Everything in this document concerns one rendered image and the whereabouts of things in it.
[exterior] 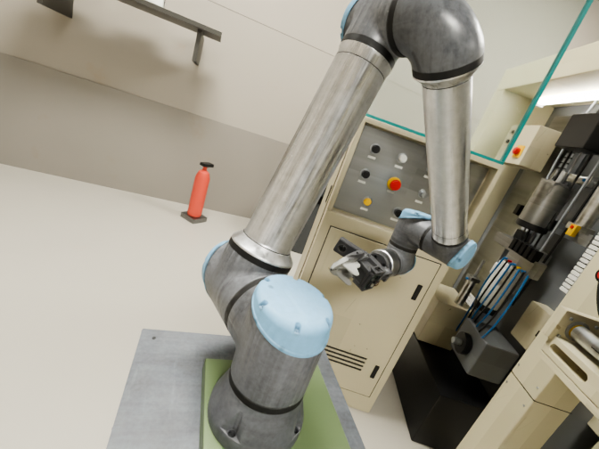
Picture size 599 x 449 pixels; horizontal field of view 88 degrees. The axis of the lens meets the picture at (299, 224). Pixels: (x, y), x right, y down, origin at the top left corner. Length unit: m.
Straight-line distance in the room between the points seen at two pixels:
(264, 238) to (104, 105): 2.84
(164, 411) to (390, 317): 0.99
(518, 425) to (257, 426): 0.99
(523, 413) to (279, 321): 1.04
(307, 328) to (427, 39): 0.50
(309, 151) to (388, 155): 0.68
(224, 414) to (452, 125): 0.67
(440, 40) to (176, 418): 0.81
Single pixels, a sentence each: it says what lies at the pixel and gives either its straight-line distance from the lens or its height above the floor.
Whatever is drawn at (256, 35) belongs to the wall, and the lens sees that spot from 3.27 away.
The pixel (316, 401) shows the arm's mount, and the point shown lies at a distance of 0.79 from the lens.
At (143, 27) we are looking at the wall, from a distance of 3.29.
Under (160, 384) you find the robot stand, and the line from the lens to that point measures 0.78.
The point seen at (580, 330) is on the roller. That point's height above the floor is 0.91.
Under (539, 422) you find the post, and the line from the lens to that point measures 1.43.
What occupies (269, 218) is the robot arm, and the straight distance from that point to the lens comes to 0.62.
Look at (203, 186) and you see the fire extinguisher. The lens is 2.93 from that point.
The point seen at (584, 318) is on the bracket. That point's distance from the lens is 1.20.
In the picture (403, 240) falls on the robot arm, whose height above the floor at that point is 0.95.
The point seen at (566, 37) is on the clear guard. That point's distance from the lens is 1.46.
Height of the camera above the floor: 1.19
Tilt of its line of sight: 18 degrees down
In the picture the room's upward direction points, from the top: 20 degrees clockwise
